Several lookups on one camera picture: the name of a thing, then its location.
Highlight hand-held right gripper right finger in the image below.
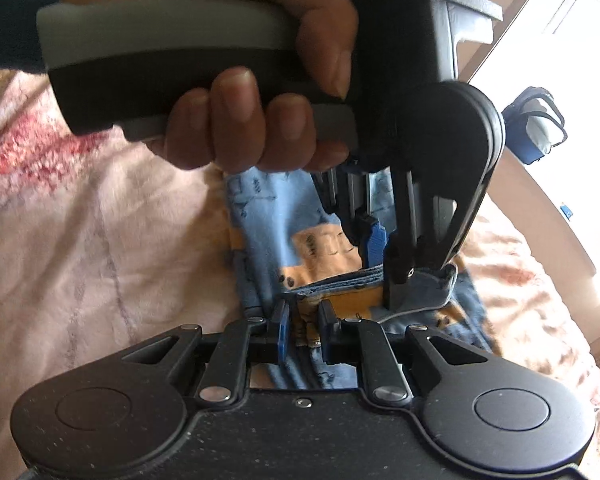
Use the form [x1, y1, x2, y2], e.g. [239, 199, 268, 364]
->
[317, 300, 493, 407]

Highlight person's left hand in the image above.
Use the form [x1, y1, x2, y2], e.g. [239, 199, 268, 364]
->
[60, 0, 359, 175]

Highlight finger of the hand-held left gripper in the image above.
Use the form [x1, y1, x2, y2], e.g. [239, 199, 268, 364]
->
[385, 165, 491, 311]
[312, 160, 388, 268]

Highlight white framed window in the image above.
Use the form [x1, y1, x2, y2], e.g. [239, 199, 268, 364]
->
[470, 0, 600, 278]

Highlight pink floral bedsheet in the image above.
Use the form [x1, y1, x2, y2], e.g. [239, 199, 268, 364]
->
[0, 67, 600, 480]

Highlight blue printed pants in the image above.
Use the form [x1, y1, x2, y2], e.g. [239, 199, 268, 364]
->
[224, 167, 496, 391]

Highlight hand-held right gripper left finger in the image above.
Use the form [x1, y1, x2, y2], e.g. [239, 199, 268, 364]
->
[120, 299, 291, 407]

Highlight dark blue backpack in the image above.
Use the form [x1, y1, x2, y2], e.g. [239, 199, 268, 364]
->
[500, 86, 568, 166]

